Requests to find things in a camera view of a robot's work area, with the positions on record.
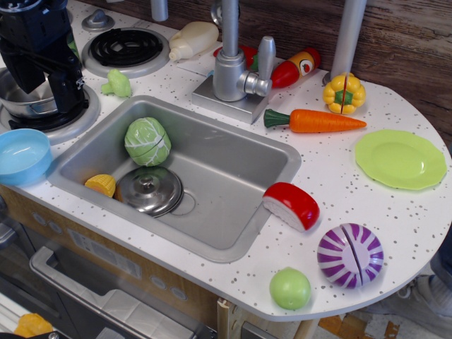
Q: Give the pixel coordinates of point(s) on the light green plastic plate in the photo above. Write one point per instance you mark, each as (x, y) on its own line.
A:
(400, 160)

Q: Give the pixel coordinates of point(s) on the silver stove knob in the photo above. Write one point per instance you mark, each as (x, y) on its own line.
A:
(98, 21)

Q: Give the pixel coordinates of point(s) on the purple striped toy onion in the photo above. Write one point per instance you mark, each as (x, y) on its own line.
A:
(350, 255)

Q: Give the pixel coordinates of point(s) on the silver toy sink basin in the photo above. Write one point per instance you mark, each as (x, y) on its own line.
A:
(224, 171)

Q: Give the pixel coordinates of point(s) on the green toy cabbage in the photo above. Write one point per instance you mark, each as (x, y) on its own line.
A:
(147, 142)

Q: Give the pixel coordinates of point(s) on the yellow toy on floor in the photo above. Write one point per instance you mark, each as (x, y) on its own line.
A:
(30, 325)

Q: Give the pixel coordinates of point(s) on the grey sneaker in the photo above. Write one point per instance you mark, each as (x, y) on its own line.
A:
(430, 292)

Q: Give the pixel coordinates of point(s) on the light green toy broccoli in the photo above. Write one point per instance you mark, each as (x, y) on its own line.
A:
(118, 84)

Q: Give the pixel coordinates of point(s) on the yellow toy bell pepper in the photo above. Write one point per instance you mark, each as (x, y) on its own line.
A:
(344, 94)

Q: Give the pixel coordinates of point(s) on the silver vertical post right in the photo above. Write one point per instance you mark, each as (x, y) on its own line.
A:
(346, 44)

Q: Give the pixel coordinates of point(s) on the silver vertical post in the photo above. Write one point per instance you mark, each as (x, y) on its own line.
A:
(346, 44)
(159, 10)

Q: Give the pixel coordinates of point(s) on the silver vertical post left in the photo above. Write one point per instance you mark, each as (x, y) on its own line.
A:
(159, 10)

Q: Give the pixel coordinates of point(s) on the blue plastic bowl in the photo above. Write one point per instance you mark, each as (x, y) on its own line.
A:
(25, 156)

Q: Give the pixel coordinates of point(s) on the red yellow toy ketchup bottle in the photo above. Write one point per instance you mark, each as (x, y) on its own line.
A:
(290, 71)

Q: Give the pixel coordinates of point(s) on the silver oven door handle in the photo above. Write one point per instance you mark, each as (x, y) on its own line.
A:
(102, 306)

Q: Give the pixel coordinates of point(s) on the rear black stove burner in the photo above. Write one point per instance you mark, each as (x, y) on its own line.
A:
(135, 52)

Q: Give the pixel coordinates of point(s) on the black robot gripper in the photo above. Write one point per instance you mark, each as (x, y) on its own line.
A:
(35, 42)

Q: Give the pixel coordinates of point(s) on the red toy pepper behind faucet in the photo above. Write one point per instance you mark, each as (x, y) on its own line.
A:
(247, 58)

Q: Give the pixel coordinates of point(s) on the cream toy mayonnaise bottle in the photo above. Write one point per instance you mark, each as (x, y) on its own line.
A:
(192, 39)

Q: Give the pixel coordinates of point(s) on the front black stove burner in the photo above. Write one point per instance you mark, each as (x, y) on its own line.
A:
(59, 128)

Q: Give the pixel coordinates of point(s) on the black stove burner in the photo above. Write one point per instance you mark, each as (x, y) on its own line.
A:
(135, 52)
(59, 128)

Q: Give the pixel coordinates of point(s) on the yellow toy corn piece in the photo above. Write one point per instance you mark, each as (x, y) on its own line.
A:
(102, 183)

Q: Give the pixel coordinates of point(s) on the green toy lime ball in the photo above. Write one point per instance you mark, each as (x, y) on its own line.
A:
(290, 289)

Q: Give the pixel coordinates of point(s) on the steel cooking pot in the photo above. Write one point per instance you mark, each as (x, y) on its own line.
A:
(36, 104)

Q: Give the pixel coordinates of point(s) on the orange toy carrot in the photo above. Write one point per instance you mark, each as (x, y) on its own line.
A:
(311, 121)

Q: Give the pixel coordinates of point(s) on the steel pot lid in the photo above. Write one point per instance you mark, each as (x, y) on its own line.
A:
(154, 191)

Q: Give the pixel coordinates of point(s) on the silver toy faucet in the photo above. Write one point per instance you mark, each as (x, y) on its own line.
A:
(232, 90)

